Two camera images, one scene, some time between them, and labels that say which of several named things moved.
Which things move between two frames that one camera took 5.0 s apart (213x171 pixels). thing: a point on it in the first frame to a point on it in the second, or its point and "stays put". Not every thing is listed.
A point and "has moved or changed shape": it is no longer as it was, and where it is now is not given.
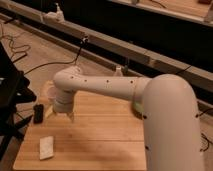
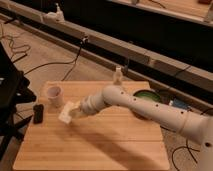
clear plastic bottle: [118, 72] stays put
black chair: [13, 93] stays put
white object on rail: [56, 16] stays put
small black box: [38, 114] stays put
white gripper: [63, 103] to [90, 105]
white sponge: [46, 147] has moved or changed shape
